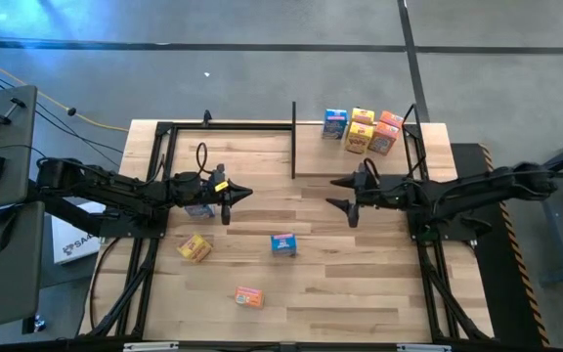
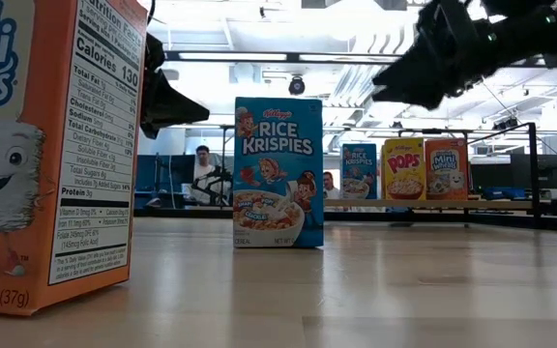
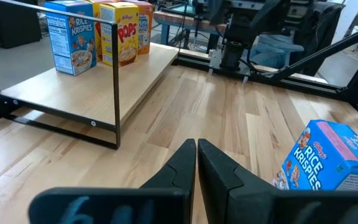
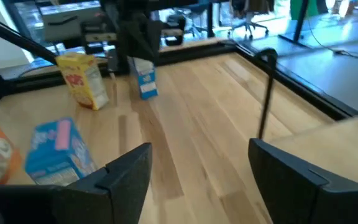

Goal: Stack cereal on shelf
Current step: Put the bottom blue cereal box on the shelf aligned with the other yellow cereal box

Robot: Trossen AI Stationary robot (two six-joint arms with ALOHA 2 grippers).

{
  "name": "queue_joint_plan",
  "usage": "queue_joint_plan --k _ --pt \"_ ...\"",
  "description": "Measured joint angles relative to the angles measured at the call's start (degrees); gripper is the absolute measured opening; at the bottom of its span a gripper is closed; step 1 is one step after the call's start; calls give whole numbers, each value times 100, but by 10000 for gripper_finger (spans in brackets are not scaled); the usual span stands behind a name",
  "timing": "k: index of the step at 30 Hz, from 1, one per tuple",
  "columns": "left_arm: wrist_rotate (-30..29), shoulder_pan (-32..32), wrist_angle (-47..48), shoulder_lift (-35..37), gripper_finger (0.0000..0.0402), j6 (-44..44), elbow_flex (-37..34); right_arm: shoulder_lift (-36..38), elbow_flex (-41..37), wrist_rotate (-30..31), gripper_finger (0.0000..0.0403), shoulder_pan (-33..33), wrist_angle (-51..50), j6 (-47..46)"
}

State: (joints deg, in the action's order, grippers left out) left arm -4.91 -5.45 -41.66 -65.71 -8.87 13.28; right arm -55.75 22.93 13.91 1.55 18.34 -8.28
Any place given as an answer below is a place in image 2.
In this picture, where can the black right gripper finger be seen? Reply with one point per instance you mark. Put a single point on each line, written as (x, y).
(404, 75)
(404, 96)

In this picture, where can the wooden shelf board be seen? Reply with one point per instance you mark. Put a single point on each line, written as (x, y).
(496, 205)

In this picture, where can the blue Rice Krispies cereal box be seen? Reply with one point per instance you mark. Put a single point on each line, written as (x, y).
(278, 174)
(359, 171)

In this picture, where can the black overhead camera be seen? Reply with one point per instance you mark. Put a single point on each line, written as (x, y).
(297, 85)

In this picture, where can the background black robot arm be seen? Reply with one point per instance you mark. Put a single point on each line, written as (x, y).
(213, 186)

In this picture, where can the black computer monitor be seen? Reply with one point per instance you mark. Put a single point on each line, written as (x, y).
(539, 171)
(489, 176)

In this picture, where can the black track spotlight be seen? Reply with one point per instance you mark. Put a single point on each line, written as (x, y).
(506, 124)

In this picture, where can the blue room partition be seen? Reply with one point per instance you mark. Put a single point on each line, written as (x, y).
(153, 179)

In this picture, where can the blue background bin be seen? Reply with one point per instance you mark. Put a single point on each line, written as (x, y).
(503, 194)

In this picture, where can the silver ventilation duct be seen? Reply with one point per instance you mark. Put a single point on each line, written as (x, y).
(356, 82)

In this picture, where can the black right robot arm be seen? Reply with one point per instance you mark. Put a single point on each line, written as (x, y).
(539, 29)

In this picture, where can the black metal shelf frame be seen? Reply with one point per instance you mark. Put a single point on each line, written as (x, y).
(532, 169)

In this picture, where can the yellow Corn Pops cereal box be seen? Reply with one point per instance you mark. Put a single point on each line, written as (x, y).
(404, 170)

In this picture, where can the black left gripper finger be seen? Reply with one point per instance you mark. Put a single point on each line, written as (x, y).
(167, 108)

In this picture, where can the orange Mini-Wheats cereal box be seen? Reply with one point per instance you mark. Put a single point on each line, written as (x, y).
(447, 170)
(41, 145)

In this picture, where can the person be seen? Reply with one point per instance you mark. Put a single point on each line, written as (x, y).
(329, 186)
(203, 169)

